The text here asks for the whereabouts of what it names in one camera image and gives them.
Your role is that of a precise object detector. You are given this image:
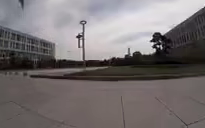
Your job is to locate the dark line of trees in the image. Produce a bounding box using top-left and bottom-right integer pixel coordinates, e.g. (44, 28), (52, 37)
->
(54, 49), (178, 68)

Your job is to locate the grey stone kerb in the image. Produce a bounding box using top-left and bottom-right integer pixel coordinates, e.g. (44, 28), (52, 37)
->
(29, 71), (205, 82)

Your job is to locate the tall lamp pole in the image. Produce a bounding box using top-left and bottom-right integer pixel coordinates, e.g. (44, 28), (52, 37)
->
(75, 19), (88, 68)

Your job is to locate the grey concrete slab pavement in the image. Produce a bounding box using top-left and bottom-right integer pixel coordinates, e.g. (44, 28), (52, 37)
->
(0, 66), (205, 128)

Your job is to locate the grass area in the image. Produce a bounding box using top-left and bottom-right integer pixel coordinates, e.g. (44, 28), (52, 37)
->
(64, 63), (205, 78)

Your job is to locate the dark broad tree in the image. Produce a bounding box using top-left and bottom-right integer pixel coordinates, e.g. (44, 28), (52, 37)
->
(149, 31), (174, 56)

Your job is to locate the white multi-storey building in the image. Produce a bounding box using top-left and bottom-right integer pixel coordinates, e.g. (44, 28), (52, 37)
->
(0, 23), (57, 70)

